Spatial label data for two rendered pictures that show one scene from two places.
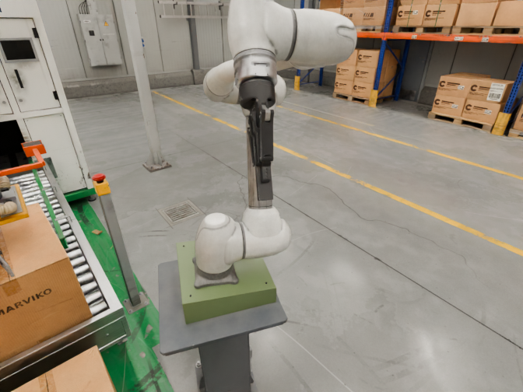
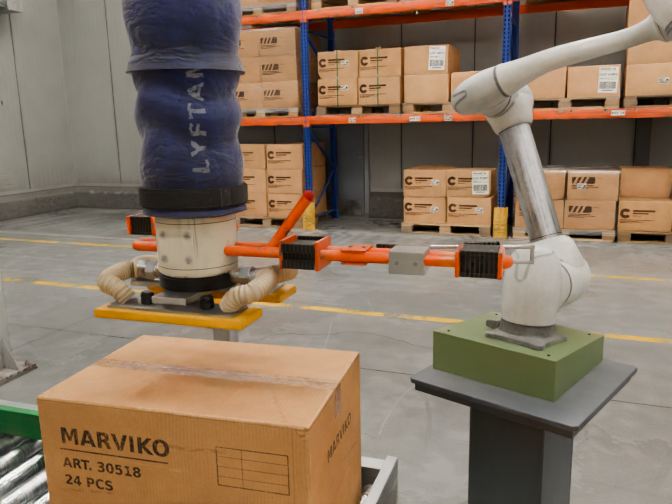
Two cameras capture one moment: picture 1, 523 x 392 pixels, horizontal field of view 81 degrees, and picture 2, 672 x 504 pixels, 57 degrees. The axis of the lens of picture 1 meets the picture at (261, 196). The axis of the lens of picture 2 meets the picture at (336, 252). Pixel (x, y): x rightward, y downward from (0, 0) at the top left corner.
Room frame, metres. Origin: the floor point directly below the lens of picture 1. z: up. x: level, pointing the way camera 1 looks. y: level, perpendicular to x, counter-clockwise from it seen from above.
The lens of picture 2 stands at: (-0.23, 1.59, 1.49)
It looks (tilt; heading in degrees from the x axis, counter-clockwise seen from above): 12 degrees down; 329
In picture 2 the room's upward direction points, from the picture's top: 1 degrees counter-clockwise
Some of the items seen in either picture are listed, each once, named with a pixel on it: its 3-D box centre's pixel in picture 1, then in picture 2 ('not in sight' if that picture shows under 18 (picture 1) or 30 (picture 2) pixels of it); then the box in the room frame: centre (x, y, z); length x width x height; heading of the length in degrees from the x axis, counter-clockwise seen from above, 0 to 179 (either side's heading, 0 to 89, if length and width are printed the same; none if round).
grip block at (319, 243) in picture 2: not in sight; (305, 252); (0.87, 1.00, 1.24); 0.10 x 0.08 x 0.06; 130
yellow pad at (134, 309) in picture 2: not in sight; (177, 305); (1.00, 1.23, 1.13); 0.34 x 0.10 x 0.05; 40
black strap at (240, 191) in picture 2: not in sight; (195, 193); (1.06, 1.16, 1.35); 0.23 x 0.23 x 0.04
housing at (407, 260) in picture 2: not in sight; (409, 260); (0.71, 0.86, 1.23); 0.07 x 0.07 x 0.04; 40
